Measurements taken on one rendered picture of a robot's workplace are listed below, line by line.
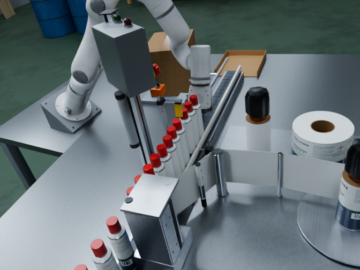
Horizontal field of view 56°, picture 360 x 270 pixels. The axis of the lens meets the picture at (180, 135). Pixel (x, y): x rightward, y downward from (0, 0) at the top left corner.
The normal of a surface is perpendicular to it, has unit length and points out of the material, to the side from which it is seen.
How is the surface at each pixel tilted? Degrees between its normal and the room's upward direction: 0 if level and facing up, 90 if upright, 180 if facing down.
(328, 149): 90
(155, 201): 0
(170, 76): 90
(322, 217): 0
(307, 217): 0
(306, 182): 90
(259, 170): 90
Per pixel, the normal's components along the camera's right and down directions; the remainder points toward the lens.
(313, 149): -0.59, 0.54
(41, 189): -0.15, -0.81
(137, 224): -0.36, 0.59
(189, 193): 0.64, 0.36
